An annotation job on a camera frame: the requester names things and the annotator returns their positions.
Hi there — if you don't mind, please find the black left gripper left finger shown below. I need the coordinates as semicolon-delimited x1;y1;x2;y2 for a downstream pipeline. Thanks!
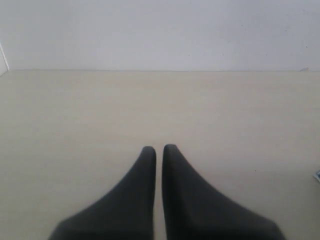
49;146;157;240

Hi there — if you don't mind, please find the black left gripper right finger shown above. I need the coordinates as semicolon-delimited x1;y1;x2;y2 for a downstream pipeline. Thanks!
162;144;285;240

